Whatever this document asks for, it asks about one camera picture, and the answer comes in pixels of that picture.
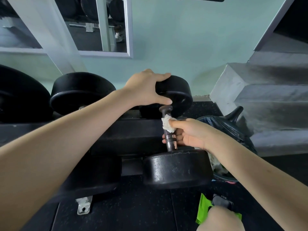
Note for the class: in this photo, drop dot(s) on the person's left hand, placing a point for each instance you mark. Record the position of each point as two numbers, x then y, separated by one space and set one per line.
144 88

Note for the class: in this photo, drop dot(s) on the person's right hand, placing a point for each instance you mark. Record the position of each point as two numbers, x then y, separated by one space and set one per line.
192 134

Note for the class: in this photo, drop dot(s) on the white wet wipe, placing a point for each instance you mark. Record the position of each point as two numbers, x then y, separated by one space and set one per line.
167 123

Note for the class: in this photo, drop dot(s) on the black dumbbell white lettering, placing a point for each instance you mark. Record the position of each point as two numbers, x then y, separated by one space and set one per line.
81 88

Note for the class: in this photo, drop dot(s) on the green wet wipes pack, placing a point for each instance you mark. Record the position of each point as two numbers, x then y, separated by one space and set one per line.
203 209

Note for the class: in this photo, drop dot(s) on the person's right forearm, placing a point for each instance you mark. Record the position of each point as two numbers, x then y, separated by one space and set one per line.
260 173

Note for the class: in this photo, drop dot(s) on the person's left forearm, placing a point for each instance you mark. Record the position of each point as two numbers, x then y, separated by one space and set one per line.
53 151

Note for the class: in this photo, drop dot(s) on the black dumbbell rack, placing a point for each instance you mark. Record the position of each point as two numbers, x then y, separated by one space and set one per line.
134 134

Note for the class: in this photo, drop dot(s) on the person's right leg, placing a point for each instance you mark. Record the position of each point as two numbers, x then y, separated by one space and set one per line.
221 221

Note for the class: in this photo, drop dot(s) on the black kettlebell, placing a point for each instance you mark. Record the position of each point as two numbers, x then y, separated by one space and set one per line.
234 114

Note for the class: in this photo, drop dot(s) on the white metal rack leg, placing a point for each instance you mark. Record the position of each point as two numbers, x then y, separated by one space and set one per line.
48 33

